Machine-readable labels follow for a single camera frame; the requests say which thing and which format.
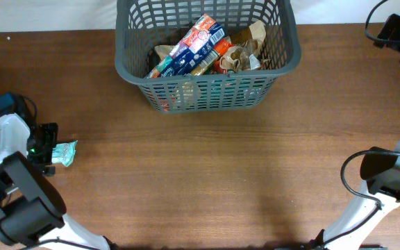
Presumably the teal wet wipes pack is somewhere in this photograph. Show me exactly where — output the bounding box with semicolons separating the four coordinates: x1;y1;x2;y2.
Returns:
51;140;78;167

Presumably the beige paper pouch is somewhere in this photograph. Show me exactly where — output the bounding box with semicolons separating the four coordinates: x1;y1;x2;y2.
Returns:
154;45;199;108

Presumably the blue Kleenex tissue pack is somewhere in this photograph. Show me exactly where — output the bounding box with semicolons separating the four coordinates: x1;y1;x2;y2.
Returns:
146;14;225;78

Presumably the orange pasta package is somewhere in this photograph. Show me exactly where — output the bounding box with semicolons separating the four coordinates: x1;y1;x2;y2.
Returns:
153;37;235;112

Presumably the beige chocolate snack bag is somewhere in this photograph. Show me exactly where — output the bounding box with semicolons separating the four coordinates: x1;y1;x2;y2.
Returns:
218;20;267;73

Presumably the green Nescafe coffee bag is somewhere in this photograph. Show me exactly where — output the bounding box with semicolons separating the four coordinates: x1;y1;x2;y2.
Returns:
206;60;233;98

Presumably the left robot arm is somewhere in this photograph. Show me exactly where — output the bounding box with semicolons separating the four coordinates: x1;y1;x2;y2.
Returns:
0;92;117;249

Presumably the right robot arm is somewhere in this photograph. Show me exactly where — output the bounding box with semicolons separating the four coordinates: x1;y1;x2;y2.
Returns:
310;141;400;249

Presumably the grey plastic basket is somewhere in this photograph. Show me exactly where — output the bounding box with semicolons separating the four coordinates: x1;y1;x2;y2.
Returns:
115;0;301;113

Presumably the right black cable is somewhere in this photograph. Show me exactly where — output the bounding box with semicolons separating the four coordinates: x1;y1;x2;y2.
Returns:
319;0;400;244

